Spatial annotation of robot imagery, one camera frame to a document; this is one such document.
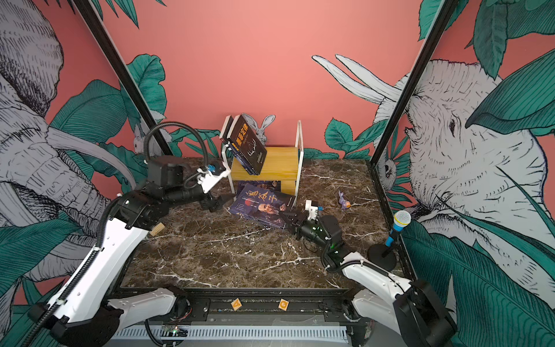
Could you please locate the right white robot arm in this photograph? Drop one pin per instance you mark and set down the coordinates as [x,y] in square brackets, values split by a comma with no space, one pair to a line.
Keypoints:
[411,308]

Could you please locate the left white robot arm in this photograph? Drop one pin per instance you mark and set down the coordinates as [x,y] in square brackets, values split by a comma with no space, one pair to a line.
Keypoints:
[80,314]

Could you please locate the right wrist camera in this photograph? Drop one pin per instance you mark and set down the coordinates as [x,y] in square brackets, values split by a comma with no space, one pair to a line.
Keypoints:
[313,209]

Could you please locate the right black frame post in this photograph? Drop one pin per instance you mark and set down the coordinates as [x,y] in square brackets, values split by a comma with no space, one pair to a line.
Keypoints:
[439,25]

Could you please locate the white slotted cable duct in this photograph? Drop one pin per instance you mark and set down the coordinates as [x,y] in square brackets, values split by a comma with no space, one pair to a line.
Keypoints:
[334,334]

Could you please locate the purple book yellow label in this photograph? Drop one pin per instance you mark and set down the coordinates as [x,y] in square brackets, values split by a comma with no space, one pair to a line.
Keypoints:
[240,157]

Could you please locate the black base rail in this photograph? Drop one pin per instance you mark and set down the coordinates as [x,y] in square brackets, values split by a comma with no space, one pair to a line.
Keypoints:
[195,305]

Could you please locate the dark purple bottom book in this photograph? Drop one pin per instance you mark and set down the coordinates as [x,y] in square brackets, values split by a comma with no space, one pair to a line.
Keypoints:
[262,205]

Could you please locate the right orange sticker tag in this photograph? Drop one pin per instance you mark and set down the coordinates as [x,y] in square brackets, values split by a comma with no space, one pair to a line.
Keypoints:
[283,304]

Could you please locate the small purple toy figure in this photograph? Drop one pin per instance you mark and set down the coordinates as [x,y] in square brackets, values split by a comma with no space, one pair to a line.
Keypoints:
[343,202]

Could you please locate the black frame post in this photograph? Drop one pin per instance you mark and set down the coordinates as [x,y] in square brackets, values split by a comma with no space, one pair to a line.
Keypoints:
[439,25]
[95,25]

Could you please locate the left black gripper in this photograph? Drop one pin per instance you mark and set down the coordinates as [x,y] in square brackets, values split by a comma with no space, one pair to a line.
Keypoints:
[211,201]

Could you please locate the left orange sticker tag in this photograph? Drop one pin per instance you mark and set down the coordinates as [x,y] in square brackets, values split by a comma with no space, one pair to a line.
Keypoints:
[236,304]

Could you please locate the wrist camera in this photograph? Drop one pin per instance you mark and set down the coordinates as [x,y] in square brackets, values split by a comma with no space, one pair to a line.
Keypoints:
[168,172]
[313,209]

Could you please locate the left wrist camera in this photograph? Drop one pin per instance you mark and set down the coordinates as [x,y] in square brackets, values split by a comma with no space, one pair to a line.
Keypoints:
[168,172]

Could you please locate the small wooden block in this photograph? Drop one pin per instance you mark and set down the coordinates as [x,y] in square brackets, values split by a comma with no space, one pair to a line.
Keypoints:
[157,229]

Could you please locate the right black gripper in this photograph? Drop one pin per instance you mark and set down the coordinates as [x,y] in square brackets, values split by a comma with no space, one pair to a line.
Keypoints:
[300,225]

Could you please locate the dark purple book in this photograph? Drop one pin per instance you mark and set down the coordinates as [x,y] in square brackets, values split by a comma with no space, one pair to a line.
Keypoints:
[270,185]
[262,205]

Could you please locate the black book yellow title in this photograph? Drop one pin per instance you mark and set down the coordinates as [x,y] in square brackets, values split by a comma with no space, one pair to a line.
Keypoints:
[246,143]

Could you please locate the orange sticker tag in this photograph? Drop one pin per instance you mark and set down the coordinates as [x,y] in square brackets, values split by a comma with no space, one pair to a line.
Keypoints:
[283,304]
[236,304]

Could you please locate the white wooden two-tier shelf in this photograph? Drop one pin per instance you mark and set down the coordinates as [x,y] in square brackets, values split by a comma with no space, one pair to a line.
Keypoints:
[283,164]

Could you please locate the blue microphone on stand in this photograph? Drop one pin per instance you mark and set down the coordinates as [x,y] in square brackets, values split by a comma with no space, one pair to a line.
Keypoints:
[383,255]

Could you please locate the left black frame post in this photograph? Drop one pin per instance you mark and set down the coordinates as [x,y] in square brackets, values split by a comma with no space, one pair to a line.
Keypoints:
[95,25]

